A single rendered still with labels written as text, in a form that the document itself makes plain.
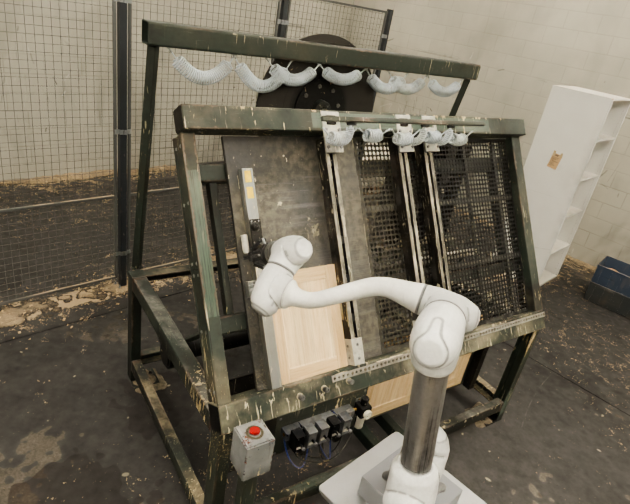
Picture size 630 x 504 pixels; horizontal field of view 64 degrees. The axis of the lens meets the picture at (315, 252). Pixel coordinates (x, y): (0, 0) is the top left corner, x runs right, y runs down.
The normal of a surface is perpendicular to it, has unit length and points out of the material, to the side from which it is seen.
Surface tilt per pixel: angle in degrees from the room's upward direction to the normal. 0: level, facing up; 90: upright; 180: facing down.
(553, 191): 90
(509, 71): 90
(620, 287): 90
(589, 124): 90
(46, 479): 0
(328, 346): 59
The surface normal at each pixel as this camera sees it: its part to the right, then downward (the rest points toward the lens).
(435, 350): -0.41, 0.24
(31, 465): 0.16, -0.89
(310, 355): 0.54, -0.07
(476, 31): -0.72, 0.20
